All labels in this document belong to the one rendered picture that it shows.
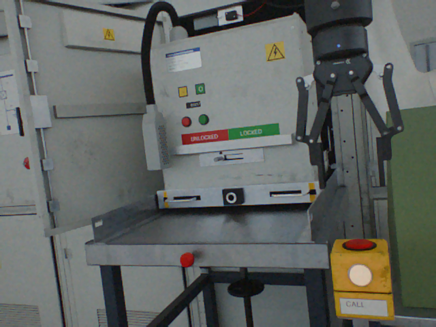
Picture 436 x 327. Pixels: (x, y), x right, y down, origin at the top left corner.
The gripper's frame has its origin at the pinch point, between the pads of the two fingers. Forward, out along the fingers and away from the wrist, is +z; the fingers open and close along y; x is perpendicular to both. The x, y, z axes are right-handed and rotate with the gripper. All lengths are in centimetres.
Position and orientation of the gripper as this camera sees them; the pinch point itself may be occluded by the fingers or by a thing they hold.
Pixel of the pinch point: (350, 168)
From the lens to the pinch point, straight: 64.0
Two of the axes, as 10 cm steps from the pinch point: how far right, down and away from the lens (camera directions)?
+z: 1.1, 9.9, 0.8
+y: -9.3, 0.7, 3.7
